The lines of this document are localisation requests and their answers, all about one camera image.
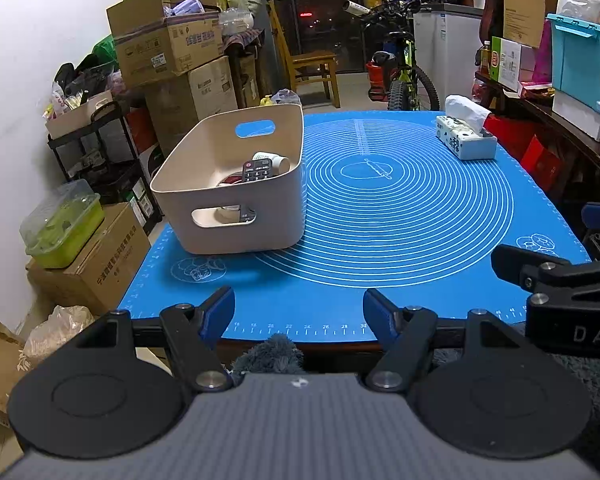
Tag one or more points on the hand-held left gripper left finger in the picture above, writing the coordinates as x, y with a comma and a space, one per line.
217, 312

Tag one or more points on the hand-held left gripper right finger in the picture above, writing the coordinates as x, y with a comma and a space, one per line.
380, 312

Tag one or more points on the cream tape roll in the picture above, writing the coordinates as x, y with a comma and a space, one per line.
227, 215

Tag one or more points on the beige plastic basket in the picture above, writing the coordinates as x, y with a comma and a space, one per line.
260, 210

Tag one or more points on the black remote control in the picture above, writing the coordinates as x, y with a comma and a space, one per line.
257, 170

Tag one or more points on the white pill bottle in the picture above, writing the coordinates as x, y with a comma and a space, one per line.
280, 162

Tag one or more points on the grey fuzzy garment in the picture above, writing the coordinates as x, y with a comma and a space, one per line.
270, 355

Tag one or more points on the dark wooden side table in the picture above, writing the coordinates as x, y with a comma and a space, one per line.
565, 135

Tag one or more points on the red gift bags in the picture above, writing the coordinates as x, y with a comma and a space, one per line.
525, 150

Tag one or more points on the blue silicone baking mat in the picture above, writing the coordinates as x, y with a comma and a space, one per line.
405, 210

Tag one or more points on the white storage bin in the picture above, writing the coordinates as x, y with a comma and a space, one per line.
577, 115

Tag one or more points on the brown shipping carton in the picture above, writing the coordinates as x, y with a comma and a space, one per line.
100, 270

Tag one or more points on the patterned tissue box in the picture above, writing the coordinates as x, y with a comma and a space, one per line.
467, 145

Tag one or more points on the clear bag of grain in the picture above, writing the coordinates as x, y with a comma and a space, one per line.
62, 330

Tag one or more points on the teal storage bin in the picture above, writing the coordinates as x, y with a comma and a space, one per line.
580, 60

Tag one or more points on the green clear-lid food container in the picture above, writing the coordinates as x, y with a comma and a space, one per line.
62, 232

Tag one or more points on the black utility cart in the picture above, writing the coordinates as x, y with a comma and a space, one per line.
105, 175

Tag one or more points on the green white carton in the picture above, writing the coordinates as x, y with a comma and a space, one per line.
510, 65

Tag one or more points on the yellow detergent jug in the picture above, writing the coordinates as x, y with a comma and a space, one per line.
266, 101

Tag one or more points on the black green bicycle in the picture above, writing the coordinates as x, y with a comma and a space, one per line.
405, 80

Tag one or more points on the white chest freezer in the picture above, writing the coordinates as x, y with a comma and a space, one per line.
450, 55

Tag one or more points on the brown paper bag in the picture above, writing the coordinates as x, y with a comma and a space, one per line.
2, 365

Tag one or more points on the large printed cardboard box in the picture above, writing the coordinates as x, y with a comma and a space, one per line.
210, 90

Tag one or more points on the translucent plastic bag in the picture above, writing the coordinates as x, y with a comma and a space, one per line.
286, 97

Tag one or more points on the brown cardboard sheet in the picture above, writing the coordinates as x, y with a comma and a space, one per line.
527, 0

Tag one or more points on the red bucket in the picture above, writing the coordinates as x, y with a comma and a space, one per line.
377, 80

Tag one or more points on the wooden chair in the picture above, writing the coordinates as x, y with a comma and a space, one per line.
312, 65

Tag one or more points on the open cardboard box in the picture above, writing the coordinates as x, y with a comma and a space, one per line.
170, 45

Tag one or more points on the pack of water bottles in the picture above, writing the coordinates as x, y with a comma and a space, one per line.
236, 21

